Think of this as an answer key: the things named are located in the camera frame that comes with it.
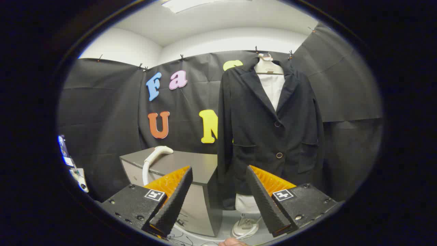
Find blue and white papers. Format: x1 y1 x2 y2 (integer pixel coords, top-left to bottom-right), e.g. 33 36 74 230
57 135 89 193

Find ceiling light panel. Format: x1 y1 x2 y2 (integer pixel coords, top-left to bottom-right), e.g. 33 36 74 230
161 0 254 14

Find black backdrop cloth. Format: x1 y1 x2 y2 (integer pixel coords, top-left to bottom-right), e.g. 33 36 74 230
57 22 383 205

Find grey cabinet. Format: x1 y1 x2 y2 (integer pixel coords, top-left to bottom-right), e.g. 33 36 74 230
119 148 223 237

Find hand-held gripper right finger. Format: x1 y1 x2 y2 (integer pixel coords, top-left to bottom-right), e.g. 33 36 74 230
245 165 338 238

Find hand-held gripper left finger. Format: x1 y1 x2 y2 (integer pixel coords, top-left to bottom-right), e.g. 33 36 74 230
101 166 194 238

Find white garment steamer head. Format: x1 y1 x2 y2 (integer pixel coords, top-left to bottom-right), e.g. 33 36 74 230
146 146 174 164

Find black suit jacket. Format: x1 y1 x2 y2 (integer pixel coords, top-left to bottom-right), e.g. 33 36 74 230
217 56 325 210

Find white round stand base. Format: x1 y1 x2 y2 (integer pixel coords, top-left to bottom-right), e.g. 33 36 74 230
232 214 263 239

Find white mannequin torso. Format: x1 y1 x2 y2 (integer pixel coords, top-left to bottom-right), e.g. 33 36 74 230
235 53 286 214

